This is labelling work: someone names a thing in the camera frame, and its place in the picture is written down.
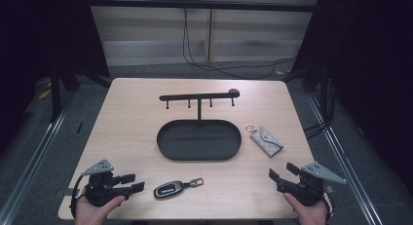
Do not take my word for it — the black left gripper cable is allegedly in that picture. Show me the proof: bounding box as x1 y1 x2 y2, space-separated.
69 173 86 218

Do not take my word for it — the black key stand with tray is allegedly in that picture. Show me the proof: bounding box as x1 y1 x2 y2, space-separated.
156 88 243 162

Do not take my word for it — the person's right hand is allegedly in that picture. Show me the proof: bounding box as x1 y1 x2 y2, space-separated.
283 193 329 225

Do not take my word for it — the black horizontal frame bar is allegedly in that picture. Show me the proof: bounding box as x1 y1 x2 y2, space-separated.
87 0 318 14

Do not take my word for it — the dark curtain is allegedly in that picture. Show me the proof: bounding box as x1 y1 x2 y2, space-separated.
282 0 413 194
0 0 111 155

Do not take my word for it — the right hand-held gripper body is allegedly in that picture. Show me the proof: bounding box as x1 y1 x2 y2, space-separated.
276 162 347 207

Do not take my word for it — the black floor cable bundle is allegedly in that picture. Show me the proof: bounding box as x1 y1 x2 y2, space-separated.
302 119 329 140

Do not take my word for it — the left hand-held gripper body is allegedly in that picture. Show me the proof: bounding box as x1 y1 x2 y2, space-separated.
81 158 132 207

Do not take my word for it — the black car key fob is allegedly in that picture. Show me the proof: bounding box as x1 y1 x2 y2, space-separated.
153 177 205 200

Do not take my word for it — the yellow tape piece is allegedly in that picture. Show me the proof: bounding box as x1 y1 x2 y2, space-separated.
37 88 53 101

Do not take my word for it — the metal floor rail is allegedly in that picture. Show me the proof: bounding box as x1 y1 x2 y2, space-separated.
0 88 77 225
306 92 382 225

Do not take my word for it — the person's left hand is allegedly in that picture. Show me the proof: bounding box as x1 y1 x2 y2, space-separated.
74 195 127 225

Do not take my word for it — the black metal stand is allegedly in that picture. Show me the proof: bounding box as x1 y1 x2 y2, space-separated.
49 63 82 124

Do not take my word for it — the black hanging wall cable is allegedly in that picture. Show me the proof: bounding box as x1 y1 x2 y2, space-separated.
182 7 297 81

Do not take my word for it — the grey key pouch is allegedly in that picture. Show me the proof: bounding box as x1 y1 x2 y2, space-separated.
244 124 284 158

